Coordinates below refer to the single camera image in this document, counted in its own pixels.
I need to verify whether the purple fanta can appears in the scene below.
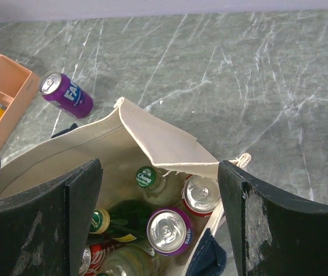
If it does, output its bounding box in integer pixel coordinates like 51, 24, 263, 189
38, 71, 94, 119
146, 207, 194, 256

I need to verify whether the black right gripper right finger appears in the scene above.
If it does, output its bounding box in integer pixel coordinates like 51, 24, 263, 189
218, 161, 328, 275

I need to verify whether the purple Fanta can front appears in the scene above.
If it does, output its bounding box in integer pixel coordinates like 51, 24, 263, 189
146, 207, 194, 256

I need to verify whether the red cola can front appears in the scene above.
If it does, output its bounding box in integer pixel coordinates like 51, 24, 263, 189
181, 175, 220, 217

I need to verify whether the clear Chang bottle front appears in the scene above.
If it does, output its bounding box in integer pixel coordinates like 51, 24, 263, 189
136, 166, 184, 208

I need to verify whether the red cola can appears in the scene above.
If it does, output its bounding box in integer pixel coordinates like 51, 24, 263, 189
181, 175, 220, 217
78, 234, 123, 275

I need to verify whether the clear chang bottle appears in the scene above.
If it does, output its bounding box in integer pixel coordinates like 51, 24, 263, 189
97, 244, 160, 276
136, 166, 184, 208

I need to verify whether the cream canvas tote bag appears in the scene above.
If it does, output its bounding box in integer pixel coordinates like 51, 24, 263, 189
0, 97, 253, 276

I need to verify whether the green Perrier glass bottle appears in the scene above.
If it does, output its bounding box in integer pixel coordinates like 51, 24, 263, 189
89, 199, 154, 243

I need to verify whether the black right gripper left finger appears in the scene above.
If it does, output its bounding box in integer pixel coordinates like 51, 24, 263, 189
0, 159, 103, 275

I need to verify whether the pink plastic file organizer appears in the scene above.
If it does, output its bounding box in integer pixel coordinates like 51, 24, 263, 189
0, 54, 40, 150

